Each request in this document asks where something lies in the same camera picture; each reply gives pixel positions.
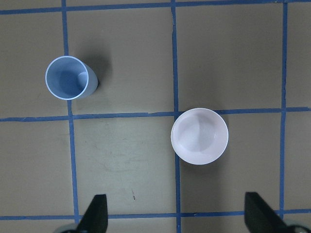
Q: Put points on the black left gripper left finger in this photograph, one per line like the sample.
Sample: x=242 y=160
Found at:
x=95 y=219

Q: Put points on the pink plastic bowl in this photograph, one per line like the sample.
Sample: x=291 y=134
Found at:
x=199 y=136

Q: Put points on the light blue plastic cup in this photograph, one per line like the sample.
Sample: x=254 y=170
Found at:
x=68 y=78

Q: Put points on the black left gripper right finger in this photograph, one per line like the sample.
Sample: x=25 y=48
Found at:
x=259 y=217

